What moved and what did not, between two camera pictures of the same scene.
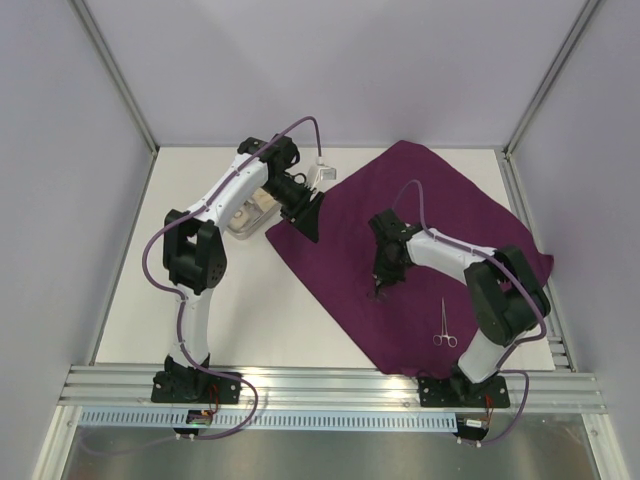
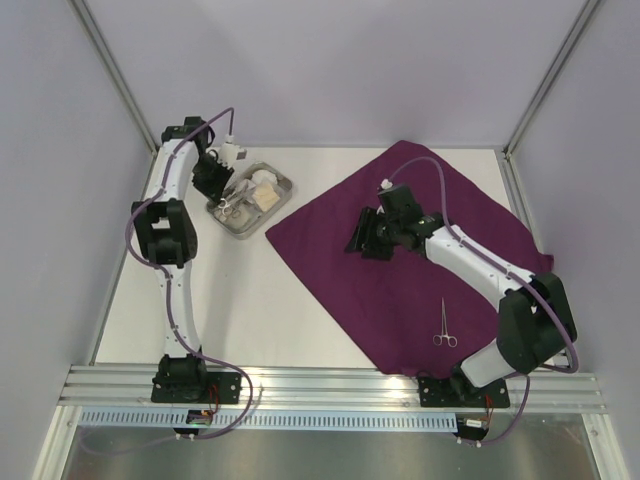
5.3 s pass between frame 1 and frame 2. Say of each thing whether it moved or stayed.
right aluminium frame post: stayed
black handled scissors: moved
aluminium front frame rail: stayed
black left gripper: moved
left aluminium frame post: stayed
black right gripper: moved
